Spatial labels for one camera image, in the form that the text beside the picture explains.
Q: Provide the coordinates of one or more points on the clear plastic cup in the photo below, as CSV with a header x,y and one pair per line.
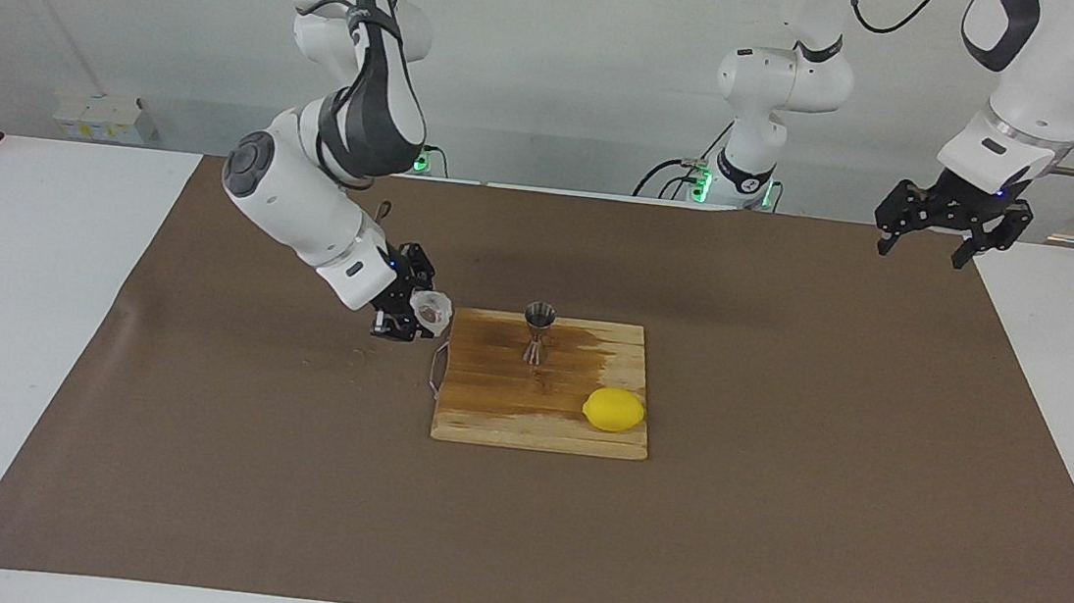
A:
x,y
433,311

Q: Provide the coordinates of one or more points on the brown paper table mat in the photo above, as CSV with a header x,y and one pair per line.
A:
x,y
282,494

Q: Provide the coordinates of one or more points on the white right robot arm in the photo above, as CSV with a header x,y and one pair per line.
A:
x,y
291,199

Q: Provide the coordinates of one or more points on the metal jigger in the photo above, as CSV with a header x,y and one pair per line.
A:
x,y
539,319

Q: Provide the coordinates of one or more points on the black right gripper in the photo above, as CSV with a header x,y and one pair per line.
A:
x,y
400,288

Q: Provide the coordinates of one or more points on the yellow lemon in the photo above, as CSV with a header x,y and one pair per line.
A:
x,y
614,410

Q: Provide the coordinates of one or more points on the white boxes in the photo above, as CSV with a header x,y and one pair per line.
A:
x,y
101,120

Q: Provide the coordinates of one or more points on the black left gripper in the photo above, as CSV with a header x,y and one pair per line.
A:
x,y
970,205

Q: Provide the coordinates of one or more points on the wooden cutting board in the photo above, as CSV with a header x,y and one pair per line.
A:
x,y
508,397

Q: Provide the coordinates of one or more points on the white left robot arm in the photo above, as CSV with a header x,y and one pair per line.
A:
x,y
785,79

